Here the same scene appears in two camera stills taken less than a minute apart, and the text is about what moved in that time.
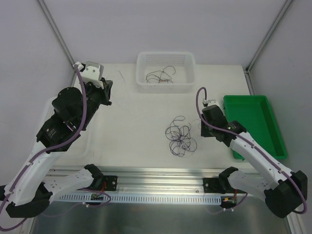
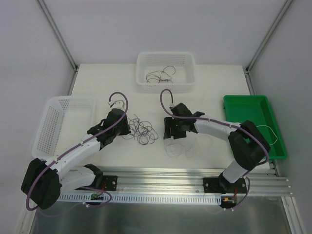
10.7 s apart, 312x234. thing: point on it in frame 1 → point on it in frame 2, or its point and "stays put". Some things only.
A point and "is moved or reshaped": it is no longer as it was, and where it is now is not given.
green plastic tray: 254,113 stays put
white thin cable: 114,71 → 276,136
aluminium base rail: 152,181 stays put
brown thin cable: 164,79 stays put
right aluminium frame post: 267,38 stays put
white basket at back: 165,72 stays put
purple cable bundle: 179,137 is moved or reshaped
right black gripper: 205,130 → 172,127
